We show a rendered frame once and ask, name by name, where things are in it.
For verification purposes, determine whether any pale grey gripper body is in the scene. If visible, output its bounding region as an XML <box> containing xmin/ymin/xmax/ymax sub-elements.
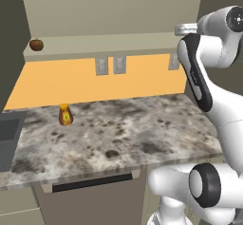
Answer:
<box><xmin>174</xmin><ymin>22</ymin><xmax>199</xmax><ymax>36</ymax></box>

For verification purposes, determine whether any beige base cabinet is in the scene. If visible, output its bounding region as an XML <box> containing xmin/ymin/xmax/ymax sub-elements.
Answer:
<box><xmin>0</xmin><ymin>186</ymin><xmax>47</xmax><ymax>225</ymax></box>

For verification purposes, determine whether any amber honey bottle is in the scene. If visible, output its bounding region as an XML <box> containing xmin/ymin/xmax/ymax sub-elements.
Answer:
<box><xmin>58</xmin><ymin>103</ymin><xmax>75</xmax><ymax>127</ymax></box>

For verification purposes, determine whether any red-brown apple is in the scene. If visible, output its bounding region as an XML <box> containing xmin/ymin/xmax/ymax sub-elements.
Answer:
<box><xmin>28</xmin><ymin>38</ymin><xmax>45</xmax><ymax>52</ymax></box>

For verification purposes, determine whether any taupe dishwasher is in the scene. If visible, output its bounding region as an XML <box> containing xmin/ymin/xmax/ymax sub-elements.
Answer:
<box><xmin>32</xmin><ymin>167</ymin><xmax>149</xmax><ymax>225</ymax></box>

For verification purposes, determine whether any grey sink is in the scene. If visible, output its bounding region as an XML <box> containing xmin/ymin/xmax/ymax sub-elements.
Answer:
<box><xmin>0</xmin><ymin>109</ymin><xmax>28</xmax><ymax>174</ymax></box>

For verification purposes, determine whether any grey wall outlet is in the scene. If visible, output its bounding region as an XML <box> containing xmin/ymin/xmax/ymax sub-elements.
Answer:
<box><xmin>167</xmin><ymin>53</ymin><xmax>181</xmax><ymax>71</ymax></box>
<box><xmin>113</xmin><ymin>56</ymin><xmax>127</xmax><ymax>75</ymax></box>
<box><xmin>95</xmin><ymin>57</ymin><xmax>110</xmax><ymax>77</ymax></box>

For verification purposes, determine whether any open beige wall cabinet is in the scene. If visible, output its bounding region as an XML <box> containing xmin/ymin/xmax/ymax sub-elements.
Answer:
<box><xmin>5</xmin><ymin>0</ymin><xmax>239</xmax><ymax>63</ymax></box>

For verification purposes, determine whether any black dishwasher handle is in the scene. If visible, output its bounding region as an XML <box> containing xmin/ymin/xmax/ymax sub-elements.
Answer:
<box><xmin>51</xmin><ymin>173</ymin><xmax>134</xmax><ymax>194</ymax></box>

